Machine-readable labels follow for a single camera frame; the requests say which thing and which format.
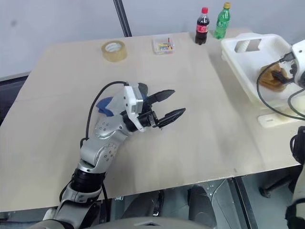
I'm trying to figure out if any white slotted plastic tab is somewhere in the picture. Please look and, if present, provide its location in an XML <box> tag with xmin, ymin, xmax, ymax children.
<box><xmin>258</xmin><ymin>113</ymin><xmax>301</xmax><ymax>130</ymax></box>

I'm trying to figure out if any dark green terry sock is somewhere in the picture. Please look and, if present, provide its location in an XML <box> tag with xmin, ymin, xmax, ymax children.
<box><xmin>138</xmin><ymin>83</ymin><xmax>150</xmax><ymax>96</ymax></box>

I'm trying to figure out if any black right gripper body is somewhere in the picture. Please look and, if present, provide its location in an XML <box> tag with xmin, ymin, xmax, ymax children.
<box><xmin>287</xmin><ymin>61</ymin><xmax>298</xmax><ymax>83</ymax></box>

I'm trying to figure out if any green bottle with yellow cap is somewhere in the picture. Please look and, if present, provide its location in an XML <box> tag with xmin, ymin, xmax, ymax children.
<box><xmin>213</xmin><ymin>2</ymin><xmax>232</xmax><ymax>40</ymax></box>

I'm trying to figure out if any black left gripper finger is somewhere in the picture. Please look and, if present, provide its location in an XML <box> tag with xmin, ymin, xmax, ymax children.
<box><xmin>147</xmin><ymin>89</ymin><xmax>176</xmax><ymax>104</ymax></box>
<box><xmin>157</xmin><ymin>107</ymin><xmax>187</xmax><ymax>127</ymax></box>

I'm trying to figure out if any clear packing tape roll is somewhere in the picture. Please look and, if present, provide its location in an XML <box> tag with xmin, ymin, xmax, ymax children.
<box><xmin>101</xmin><ymin>40</ymin><xmax>129</xmax><ymax>63</ymax></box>

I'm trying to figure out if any cola bottle with red cap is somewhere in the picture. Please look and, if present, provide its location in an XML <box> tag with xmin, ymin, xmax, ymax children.
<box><xmin>194</xmin><ymin>7</ymin><xmax>211</xmax><ymax>45</ymax></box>

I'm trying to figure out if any metal table frame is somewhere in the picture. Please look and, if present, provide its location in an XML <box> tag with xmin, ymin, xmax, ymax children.
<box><xmin>112</xmin><ymin>175</ymin><xmax>254</xmax><ymax>229</ymax></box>

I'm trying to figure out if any blue object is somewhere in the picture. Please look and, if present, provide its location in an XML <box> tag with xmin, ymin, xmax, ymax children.
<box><xmin>96</xmin><ymin>97</ymin><xmax>114</xmax><ymax>118</ymax></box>

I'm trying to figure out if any black floor stand base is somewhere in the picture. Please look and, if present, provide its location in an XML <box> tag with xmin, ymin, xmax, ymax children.
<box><xmin>259</xmin><ymin>175</ymin><xmax>296</xmax><ymax>199</ymax></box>

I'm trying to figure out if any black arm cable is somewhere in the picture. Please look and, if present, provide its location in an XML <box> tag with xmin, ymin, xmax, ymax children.
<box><xmin>80</xmin><ymin>81</ymin><xmax>127</xmax><ymax>146</ymax></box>
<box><xmin>256</xmin><ymin>52</ymin><xmax>305</xmax><ymax>119</ymax></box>

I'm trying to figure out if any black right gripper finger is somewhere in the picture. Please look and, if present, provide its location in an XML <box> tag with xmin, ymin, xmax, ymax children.
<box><xmin>272</xmin><ymin>70</ymin><xmax>288</xmax><ymax>84</ymax></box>

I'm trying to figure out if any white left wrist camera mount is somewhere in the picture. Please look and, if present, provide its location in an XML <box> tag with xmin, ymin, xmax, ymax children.
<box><xmin>122</xmin><ymin>82</ymin><xmax>146</xmax><ymax>133</ymax></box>

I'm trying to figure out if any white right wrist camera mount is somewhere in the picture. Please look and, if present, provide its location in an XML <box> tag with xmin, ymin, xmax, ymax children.
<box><xmin>290</xmin><ymin>40</ymin><xmax>305</xmax><ymax>83</ymax></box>

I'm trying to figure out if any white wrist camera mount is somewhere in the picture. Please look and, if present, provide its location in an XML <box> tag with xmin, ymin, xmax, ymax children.
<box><xmin>290</xmin><ymin>40</ymin><xmax>305</xmax><ymax>83</ymax></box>
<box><xmin>122</xmin><ymin>82</ymin><xmax>146</xmax><ymax>133</ymax></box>

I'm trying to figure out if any black slanted pole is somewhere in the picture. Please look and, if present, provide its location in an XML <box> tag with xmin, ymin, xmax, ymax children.
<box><xmin>113</xmin><ymin>0</ymin><xmax>133</xmax><ymax>38</ymax></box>

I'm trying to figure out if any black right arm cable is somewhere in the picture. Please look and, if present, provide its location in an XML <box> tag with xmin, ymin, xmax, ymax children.
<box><xmin>256</xmin><ymin>52</ymin><xmax>305</xmax><ymax>119</ymax></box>

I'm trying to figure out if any white plastic tray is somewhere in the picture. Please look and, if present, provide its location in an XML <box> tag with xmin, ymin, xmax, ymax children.
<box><xmin>220</xmin><ymin>32</ymin><xmax>305</xmax><ymax>112</ymax></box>

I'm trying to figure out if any grey robot torso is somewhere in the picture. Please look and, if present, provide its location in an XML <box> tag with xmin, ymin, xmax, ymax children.
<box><xmin>30</xmin><ymin>214</ymin><xmax>215</xmax><ymax>229</ymax></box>

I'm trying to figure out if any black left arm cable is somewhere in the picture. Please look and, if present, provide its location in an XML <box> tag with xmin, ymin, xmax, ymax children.
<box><xmin>80</xmin><ymin>81</ymin><xmax>127</xmax><ymax>146</ymax></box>

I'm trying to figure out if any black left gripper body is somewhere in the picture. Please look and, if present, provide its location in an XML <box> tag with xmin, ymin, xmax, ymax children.
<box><xmin>138</xmin><ymin>96</ymin><xmax>160</xmax><ymax>128</ymax></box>

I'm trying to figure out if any clear box of coloured pieces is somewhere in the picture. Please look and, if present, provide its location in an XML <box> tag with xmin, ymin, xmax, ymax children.
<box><xmin>152</xmin><ymin>34</ymin><xmax>177</xmax><ymax>56</ymax></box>

